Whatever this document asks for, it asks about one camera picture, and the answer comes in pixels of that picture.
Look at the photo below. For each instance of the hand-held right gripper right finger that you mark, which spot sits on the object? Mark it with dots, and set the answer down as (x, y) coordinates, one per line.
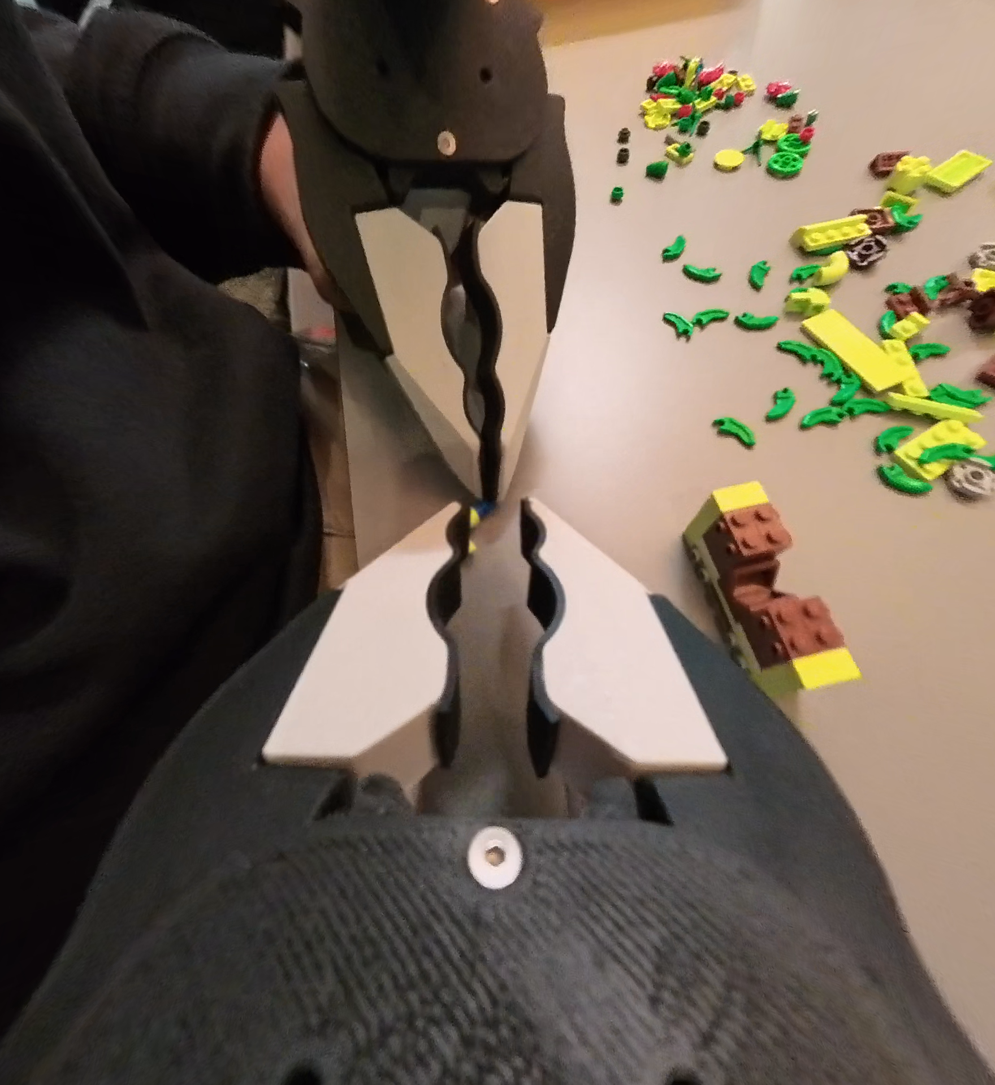
(633, 678)

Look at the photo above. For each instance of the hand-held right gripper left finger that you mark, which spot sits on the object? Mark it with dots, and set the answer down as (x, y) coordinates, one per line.
(362, 678)

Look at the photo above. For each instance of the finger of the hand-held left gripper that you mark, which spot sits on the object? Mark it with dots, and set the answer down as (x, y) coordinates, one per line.
(523, 280)
(404, 297)

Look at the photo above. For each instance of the lime green round tile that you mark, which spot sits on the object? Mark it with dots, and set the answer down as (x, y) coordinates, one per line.
(728, 159)

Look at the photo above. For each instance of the person's left forearm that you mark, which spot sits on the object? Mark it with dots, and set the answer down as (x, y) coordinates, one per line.
(175, 127)

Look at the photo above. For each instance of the pile of small flower pieces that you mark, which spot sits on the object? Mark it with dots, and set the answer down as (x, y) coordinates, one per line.
(790, 164)

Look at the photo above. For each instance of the grey round plate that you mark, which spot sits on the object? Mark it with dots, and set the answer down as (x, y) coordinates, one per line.
(989, 257)
(972, 479)

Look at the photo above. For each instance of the brown brick assembly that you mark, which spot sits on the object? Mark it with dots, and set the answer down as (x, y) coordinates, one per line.
(760, 585)

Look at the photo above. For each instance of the person's left hand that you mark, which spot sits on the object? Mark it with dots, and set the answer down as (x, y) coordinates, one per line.
(281, 178)

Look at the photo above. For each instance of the scattered green leaf pieces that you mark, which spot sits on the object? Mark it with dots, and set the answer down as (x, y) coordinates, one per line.
(735, 431)

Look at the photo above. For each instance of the small lime green brick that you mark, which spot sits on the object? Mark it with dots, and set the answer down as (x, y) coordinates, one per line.
(739, 498)
(820, 671)

